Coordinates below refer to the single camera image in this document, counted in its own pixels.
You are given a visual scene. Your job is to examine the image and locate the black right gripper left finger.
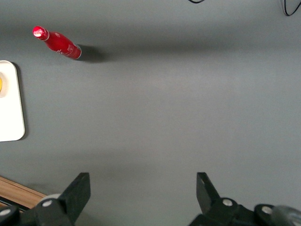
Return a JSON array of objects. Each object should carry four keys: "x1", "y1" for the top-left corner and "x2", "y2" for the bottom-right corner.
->
[{"x1": 34, "y1": 172, "x2": 92, "y2": 226}]

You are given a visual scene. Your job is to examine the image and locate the black looped cable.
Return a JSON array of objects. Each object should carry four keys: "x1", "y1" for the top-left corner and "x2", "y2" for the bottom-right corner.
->
[{"x1": 279, "y1": 0, "x2": 301, "y2": 17}]

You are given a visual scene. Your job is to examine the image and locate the red soda bottle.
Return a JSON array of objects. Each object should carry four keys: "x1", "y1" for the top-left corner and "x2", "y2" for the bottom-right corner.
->
[{"x1": 32, "y1": 25, "x2": 82, "y2": 61}]

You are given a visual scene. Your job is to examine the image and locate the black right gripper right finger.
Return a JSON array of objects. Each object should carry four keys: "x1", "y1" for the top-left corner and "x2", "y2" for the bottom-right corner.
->
[{"x1": 190, "y1": 172, "x2": 254, "y2": 226}]

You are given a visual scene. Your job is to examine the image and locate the wooden drawer cabinet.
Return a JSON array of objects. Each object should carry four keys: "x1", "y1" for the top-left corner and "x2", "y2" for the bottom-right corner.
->
[{"x1": 0, "y1": 175, "x2": 47, "y2": 212}]

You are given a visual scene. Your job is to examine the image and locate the beige plastic tray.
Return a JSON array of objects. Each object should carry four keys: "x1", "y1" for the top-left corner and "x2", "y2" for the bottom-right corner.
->
[{"x1": 0, "y1": 60, "x2": 26, "y2": 143}]

